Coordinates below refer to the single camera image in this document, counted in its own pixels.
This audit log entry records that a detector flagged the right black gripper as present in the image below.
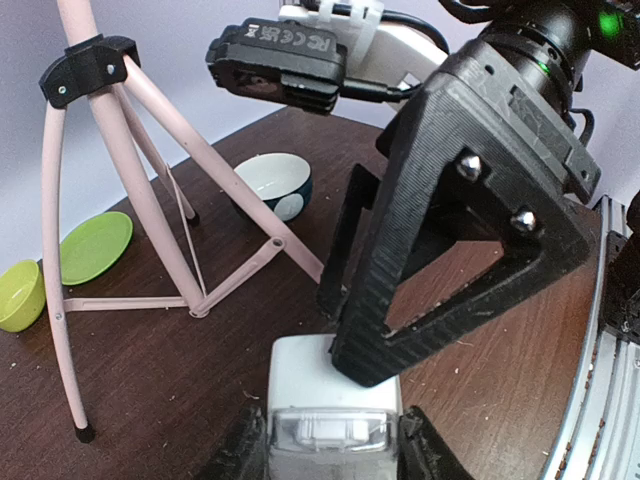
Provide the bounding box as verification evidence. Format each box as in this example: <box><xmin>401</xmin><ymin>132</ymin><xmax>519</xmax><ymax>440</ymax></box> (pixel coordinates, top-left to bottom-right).
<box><xmin>332</xmin><ymin>39</ymin><xmax>601</xmax><ymax>387</ymax></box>

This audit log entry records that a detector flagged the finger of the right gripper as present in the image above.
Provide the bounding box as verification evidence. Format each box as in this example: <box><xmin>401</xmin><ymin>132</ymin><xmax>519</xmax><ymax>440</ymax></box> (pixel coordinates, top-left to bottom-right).
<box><xmin>316</xmin><ymin>164</ymin><xmax>380</xmax><ymax>320</ymax></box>

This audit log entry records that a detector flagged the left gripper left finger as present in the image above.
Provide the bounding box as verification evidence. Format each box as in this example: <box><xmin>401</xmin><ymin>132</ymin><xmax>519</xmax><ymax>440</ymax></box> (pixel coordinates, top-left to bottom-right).
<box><xmin>197</xmin><ymin>405</ymin><xmax>268</xmax><ymax>480</ymax></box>

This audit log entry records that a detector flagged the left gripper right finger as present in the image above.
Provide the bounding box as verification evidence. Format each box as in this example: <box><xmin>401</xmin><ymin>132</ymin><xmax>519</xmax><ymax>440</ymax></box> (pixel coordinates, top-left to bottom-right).
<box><xmin>397</xmin><ymin>406</ymin><xmax>473</xmax><ymax>480</ymax></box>

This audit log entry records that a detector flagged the white metronome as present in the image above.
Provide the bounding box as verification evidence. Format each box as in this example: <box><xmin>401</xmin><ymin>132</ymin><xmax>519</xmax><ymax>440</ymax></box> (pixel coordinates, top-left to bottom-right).
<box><xmin>267</xmin><ymin>334</ymin><xmax>403</xmax><ymax>479</ymax></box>

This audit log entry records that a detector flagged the pink music stand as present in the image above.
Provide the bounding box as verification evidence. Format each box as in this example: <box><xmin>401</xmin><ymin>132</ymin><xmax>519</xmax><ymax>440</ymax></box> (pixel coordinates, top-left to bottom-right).
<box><xmin>38</xmin><ymin>0</ymin><xmax>326</xmax><ymax>445</ymax></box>

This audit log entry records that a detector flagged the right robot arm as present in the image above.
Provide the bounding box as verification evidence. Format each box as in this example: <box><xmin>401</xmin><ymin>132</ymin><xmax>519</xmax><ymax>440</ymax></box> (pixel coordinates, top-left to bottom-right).
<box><xmin>318</xmin><ymin>1</ymin><xmax>639</xmax><ymax>387</ymax></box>

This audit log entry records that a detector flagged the dark bowl white inside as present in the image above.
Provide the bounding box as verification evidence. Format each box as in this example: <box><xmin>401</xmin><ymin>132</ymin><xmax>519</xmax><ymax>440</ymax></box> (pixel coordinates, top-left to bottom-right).
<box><xmin>234</xmin><ymin>153</ymin><xmax>313</xmax><ymax>222</ymax></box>

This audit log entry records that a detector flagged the green plate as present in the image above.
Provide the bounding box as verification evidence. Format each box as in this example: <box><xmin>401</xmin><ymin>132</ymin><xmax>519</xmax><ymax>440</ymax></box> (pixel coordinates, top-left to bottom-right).
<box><xmin>60</xmin><ymin>211</ymin><xmax>134</xmax><ymax>286</ymax></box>

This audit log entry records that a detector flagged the lime green bowl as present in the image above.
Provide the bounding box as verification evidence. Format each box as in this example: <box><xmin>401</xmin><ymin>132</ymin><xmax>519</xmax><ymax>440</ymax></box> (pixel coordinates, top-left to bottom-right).
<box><xmin>1</xmin><ymin>260</ymin><xmax>46</xmax><ymax>333</ymax></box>

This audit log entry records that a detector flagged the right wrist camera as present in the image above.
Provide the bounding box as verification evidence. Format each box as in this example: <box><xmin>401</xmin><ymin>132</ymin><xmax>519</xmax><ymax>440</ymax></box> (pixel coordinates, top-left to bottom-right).
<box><xmin>206</xmin><ymin>1</ymin><xmax>449</xmax><ymax>115</ymax></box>

